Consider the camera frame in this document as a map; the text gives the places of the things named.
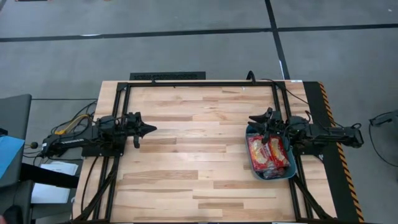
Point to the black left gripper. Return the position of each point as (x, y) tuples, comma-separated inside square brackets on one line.
[(133, 124)]

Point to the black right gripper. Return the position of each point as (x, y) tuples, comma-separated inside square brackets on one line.
[(275, 126)]

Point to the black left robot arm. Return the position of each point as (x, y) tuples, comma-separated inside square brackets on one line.
[(71, 143)]

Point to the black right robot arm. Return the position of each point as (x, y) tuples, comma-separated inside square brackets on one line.
[(329, 133)]

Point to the blue plastic basket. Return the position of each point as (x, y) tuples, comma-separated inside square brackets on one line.
[(290, 169)]

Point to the black floor vent grille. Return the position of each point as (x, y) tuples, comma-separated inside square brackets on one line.
[(168, 76)]

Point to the black mat with hazard stripes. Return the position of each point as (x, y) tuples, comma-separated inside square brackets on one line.
[(329, 186)]

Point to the black ball knob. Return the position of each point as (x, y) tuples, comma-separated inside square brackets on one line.
[(34, 145)]

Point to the white paper sheet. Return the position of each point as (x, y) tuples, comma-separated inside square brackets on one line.
[(49, 193)]

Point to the grey floor device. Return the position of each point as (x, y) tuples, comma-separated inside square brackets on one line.
[(384, 119)]

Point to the grey chair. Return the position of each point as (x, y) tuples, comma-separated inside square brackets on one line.
[(15, 115)]

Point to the blue folder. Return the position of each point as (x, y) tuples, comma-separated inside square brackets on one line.
[(9, 152)]

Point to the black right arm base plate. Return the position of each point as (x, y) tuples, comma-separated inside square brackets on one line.
[(311, 151)]

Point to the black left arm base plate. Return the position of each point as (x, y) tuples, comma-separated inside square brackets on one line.
[(93, 152)]

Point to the black metal table frame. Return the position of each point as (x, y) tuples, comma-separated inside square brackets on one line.
[(199, 84)]

